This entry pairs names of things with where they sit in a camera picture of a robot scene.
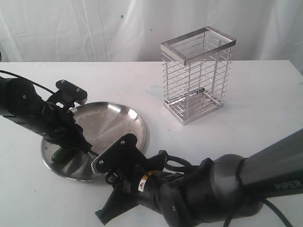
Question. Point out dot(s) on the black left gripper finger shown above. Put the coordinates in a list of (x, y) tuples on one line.
[(64, 142), (78, 140)]

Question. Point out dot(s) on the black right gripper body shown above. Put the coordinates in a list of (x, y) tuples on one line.
[(150, 188)]

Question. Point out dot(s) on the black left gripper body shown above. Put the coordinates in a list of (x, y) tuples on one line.
[(50, 121)]

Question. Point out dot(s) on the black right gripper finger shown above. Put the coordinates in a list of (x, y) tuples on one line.
[(158, 161), (118, 203)]

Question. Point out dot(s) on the black handled paring knife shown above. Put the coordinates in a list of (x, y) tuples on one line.
[(91, 152)]

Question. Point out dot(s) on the green cucumber piece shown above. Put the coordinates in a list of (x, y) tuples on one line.
[(61, 156)]

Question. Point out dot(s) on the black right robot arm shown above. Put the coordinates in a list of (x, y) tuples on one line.
[(187, 195)]

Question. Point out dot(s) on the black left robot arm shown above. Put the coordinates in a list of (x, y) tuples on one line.
[(15, 98)]

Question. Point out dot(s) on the round stainless steel plate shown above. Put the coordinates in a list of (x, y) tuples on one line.
[(103, 123)]

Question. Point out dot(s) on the white backdrop curtain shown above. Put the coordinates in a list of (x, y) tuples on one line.
[(132, 30)]

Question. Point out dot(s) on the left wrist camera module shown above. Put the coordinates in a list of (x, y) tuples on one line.
[(68, 94)]

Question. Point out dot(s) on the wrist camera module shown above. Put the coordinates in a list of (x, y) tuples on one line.
[(121, 156), (68, 94)]

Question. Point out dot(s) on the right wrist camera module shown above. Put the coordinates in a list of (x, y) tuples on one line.
[(121, 156)]

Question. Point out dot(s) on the chrome wire utensil rack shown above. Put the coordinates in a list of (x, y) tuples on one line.
[(196, 67)]

